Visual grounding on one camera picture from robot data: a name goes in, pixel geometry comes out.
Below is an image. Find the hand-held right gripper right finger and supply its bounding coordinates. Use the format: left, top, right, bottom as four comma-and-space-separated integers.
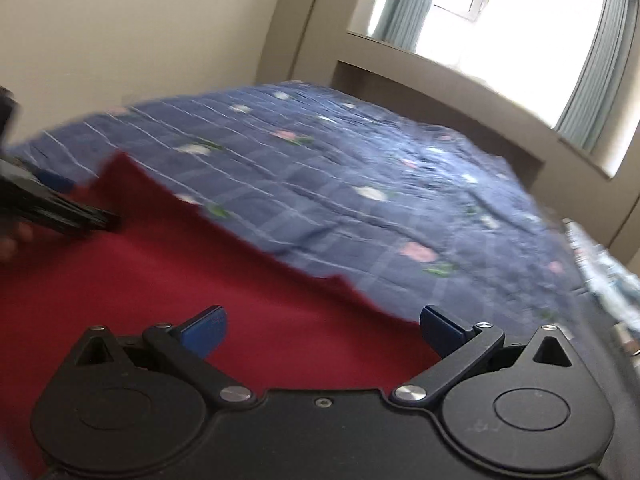
390, 304, 576, 406

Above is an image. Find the person's left hand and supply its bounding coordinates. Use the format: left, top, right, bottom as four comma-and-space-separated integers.
0, 221, 35, 262

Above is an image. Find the light blue cloth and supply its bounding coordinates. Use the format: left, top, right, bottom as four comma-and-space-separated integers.
562, 217, 640, 346

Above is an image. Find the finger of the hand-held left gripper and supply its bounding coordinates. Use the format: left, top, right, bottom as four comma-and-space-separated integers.
0, 159, 122, 236
35, 170, 73, 192

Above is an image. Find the blue-grey curtain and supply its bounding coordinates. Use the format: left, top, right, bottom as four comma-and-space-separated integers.
555, 0, 640, 153
367, 0, 446, 53

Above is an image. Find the window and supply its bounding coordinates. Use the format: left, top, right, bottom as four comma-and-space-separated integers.
415, 0, 608, 128

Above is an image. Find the beige window bench cabinet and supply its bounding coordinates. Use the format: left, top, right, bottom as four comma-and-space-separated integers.
332, 32, 613, 196

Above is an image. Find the blue checked floral quilt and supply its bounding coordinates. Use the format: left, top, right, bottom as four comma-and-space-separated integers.
10, 80, 601, 361

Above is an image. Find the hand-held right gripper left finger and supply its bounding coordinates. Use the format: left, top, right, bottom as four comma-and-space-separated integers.
70, 304, 256, 406

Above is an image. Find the red long-sleeve shirt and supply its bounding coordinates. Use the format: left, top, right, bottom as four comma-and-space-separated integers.
0, 151, 443, 480

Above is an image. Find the beige tall wardrobe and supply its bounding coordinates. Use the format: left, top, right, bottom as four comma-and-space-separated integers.
255, 0, 371, 86

